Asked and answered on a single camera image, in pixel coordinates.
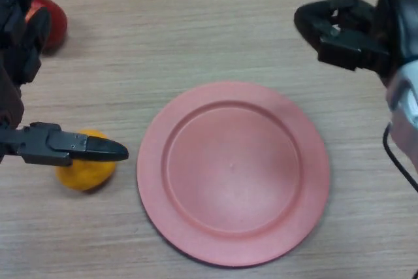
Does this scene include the orange citrus fruit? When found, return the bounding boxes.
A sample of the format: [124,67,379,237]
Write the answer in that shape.
[55,129,118,192]

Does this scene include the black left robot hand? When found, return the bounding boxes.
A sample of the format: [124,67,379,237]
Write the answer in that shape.
[0,0,129,167]

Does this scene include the pink round plastic plate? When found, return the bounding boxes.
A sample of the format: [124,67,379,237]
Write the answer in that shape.
[136,81,330,267]

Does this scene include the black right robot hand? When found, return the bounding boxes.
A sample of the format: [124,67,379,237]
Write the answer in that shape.
[293,0,418,80]

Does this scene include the red apple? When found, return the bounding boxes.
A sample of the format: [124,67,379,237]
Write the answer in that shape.
[24,0,69,53]

